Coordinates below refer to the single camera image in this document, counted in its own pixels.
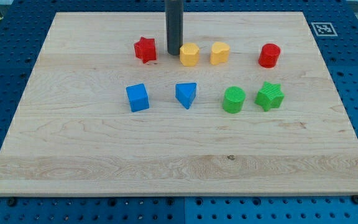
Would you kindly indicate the yellow hexagon block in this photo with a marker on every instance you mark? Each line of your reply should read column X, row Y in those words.
column 189, row 54

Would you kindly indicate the red star block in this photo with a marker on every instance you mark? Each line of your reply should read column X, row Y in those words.
column 145, row 49

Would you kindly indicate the yellow heart block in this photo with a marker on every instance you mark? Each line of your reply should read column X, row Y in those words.
column 219, row 53

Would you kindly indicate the green star block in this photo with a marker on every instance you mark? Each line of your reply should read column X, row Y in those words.
column 269, row 96

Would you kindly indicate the blue triangle block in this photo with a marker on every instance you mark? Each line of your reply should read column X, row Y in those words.
column 185, row 93

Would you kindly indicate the blue cube block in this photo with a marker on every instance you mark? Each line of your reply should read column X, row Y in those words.
column 138, row 97

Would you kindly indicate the green cylinder block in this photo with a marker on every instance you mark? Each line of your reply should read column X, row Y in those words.
column 234, row 98

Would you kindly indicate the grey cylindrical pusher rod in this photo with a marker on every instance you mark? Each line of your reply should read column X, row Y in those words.
column 174, row 25

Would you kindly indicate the red cylinder block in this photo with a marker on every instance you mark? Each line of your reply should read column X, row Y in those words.
column 269, row 55

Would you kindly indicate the black white fiducial marker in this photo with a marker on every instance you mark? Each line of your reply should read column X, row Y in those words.
column 324, row 29

